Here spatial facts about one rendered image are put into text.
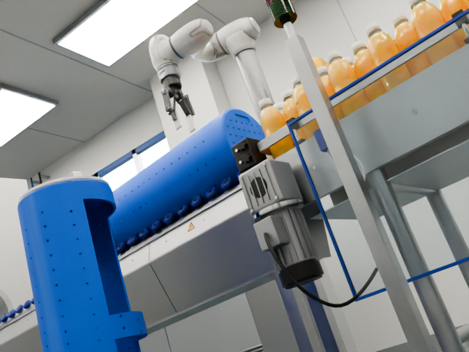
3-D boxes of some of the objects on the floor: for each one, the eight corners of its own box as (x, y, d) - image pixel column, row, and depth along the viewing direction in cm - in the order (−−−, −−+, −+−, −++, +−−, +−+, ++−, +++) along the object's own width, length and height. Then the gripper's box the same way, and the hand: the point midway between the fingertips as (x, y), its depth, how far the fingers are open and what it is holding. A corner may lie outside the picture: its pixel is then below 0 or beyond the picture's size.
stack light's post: (486, 515, 99) (292, 45, 135) (507, 512, 97) (303, 37, 133) (481, 524, 96) (283, 41, 132) (502, 522, 94) (295, 32, 130)
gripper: (181, 90, 222) (197, 137, 214) (146, 80, 206) (161, 130, 199) (193, 81, 218) (209, 128, 210) (158, 70, 202) (174, 121, 195)
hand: (183, 123), depth 205 cm, fingers open, 7 cm apart
